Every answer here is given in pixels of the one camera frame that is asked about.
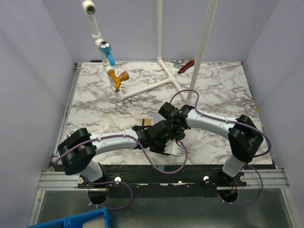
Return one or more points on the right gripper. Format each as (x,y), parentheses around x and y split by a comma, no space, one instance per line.
(179,134)

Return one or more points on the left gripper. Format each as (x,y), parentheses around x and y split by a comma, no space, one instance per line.
(161,151)

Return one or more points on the gold credit card stack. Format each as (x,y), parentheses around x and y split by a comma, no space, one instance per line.
(145,121)

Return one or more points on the silver VIP card stack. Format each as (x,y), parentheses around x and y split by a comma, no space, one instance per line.
(157,117)

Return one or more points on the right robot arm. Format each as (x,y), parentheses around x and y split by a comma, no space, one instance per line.
(244,138)

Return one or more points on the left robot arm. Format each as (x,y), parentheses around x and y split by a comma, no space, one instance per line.
(77,151)

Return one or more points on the metal clamp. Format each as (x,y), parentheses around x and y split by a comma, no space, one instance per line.
(178,62)

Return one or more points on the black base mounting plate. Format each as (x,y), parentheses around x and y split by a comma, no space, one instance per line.
(146,182)

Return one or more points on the orange valve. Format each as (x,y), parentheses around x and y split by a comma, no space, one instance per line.
(124,76)

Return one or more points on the blue plastic bin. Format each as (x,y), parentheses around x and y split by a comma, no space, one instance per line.
(78,220)

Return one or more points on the blue valve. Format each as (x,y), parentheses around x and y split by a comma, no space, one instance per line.
(106,48)

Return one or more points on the white PVC pipe frame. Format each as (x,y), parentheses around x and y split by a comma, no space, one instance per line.
(90,10)

